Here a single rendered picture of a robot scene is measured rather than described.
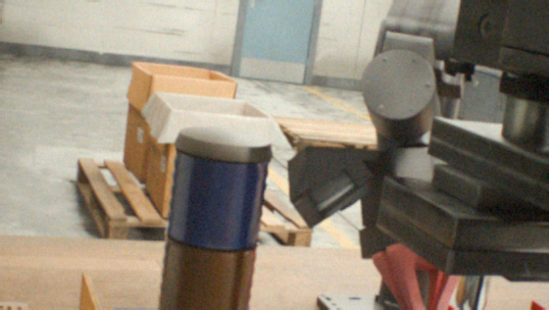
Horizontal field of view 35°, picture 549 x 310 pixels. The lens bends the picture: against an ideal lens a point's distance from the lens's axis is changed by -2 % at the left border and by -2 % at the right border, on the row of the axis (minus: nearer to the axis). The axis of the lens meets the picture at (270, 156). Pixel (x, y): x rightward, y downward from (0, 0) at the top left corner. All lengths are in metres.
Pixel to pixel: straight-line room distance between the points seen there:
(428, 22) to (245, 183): 0.46
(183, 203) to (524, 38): 0.23
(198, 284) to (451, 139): 0.29
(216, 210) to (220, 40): 11.28
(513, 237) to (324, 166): 0.21
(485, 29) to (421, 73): 0.12
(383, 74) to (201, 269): 0.37
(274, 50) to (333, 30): 0.85
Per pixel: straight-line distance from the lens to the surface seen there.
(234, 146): 0.34
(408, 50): 0.69
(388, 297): 1.05
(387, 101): 0.68
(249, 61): 11.70
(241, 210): 0.34
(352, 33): 12.10
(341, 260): 1.24
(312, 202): 0.70
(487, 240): 0.54
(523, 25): 0.51
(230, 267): 0.35
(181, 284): 0.35
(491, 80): 9.67
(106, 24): 11.39
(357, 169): 0.72
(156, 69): 5.16
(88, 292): 0.82
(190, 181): 0.34
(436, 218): 0.55
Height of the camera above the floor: 1.26
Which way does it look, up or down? 11 degrees down
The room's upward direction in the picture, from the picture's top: 8 degrees clockwise
